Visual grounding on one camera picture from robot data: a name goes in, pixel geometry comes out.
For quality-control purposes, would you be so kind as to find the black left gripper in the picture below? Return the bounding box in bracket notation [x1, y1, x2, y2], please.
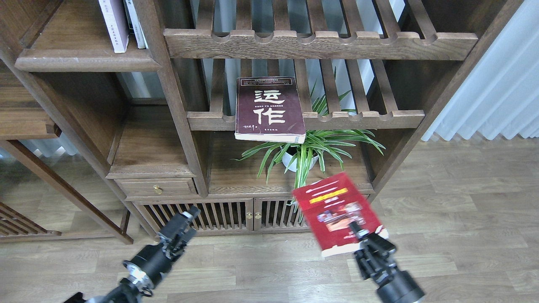
[123, 206, 200, 295]

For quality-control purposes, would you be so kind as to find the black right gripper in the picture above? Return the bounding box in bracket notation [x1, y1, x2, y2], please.
[349, 222, 425, 303]

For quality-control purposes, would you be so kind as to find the red book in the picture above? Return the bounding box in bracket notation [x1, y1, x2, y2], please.
[292, 171, 389, 258]

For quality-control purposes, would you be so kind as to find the white lilac book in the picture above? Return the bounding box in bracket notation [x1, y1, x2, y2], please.
[98, 0, 129, 53]

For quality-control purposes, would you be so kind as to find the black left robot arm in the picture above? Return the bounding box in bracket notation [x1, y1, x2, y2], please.
[66, 206, 200, 303]

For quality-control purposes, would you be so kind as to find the white plant pot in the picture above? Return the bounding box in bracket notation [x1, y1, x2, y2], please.
[282, 147, 319, 172]

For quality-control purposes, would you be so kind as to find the green spider plant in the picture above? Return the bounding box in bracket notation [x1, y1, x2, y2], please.
[234, 67, 386, 198]

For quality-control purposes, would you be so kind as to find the dark wooden bookshelf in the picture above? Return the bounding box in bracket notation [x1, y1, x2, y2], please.
[1, 0, 523, 243]

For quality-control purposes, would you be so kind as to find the dark maroon book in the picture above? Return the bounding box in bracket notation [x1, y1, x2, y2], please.
[235, 76, 306, 144]

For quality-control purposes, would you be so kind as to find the wooden side rack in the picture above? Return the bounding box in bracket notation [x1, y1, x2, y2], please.
[0, 139, 64, 242]

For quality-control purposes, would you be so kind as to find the white upright book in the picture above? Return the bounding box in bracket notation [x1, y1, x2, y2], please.
[124, 0, 148, 49]

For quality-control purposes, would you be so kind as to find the white curtain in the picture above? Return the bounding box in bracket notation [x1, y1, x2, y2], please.
[422, 0, 539, 141]

